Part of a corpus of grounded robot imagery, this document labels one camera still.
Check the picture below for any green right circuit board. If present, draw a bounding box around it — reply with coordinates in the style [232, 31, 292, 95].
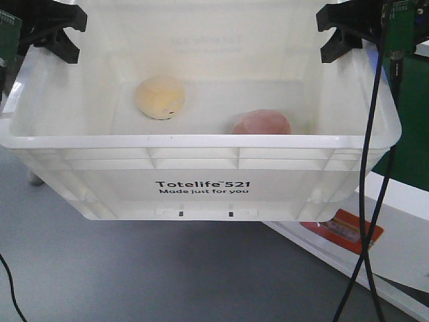
[381, 1, 416, 60]

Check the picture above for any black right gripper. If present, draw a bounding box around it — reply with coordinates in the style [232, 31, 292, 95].
[316, 1, 428, 63]

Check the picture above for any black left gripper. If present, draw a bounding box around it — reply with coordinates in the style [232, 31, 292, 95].
[1, 1, 88, 64]

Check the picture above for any green circuit board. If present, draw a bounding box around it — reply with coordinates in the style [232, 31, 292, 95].
[0, 10, 22, 68]
[381, 1, 416, 60]

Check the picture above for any black left cable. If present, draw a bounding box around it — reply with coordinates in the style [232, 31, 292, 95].
[0, 253, 27, 322]

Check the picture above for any black right camera cable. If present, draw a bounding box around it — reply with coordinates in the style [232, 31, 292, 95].
[331, 0, 403, 322]

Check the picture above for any green left circuit board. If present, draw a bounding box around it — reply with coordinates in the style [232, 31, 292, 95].
[0, 10, 22, 68]

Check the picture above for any white plastic tote box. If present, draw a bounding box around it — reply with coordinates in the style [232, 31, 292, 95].
[0, 0, 403, 222]

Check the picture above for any pink soft ball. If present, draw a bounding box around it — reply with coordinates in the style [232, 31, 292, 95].
[232, 109, 292, 135]

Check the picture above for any cream soft ball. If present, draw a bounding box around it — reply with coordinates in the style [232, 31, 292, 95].
[135, 76, 186, 120]

